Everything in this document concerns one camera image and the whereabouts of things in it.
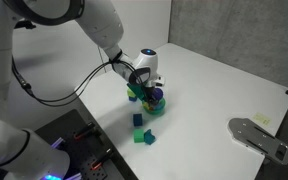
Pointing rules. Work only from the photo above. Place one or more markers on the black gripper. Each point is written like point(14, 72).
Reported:
point(140, 77)

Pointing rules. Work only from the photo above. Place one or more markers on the yellow star toy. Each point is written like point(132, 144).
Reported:
point(149, 107)

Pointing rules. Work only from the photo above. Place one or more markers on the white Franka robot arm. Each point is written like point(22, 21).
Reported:
point(100, 20)

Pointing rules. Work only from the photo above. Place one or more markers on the green bowl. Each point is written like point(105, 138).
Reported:
point(158, 111)

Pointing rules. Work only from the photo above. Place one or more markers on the purple ball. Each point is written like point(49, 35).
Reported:
point(158, 94)

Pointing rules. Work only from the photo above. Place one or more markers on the lime green cube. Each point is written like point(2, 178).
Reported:
point(134, 90)

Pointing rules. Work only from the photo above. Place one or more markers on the small blue cube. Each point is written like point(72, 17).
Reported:
point(132, 98)

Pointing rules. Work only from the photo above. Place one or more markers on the dark blue hexagon block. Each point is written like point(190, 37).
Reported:
point(137, 119)

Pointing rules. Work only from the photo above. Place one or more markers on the teal toy block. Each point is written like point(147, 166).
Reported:
point(149, 137)

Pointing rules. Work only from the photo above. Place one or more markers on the yellow sticky note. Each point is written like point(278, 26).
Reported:
point(262, 119)

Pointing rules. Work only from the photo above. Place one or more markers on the grey metal plate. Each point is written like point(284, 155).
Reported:
point(257, 140)

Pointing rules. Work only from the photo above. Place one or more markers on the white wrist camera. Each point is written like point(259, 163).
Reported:
point(158, 81)

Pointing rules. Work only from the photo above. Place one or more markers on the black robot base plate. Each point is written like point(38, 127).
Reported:
point(74, 153)

